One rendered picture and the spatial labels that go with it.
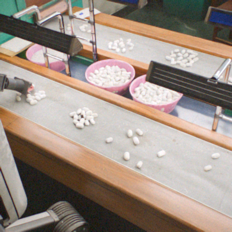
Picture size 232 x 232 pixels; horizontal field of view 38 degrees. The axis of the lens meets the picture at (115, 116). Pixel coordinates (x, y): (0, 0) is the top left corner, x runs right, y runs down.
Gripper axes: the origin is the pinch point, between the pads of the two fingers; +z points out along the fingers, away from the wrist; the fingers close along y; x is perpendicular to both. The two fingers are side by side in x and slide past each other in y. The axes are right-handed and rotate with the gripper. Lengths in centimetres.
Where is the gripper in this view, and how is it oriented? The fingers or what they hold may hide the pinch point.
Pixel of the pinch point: (32, 87)
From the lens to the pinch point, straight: 179.2
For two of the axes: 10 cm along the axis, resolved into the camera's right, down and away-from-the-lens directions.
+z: 4.4, 0.4, 9.0
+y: -8.4, -3.5, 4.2
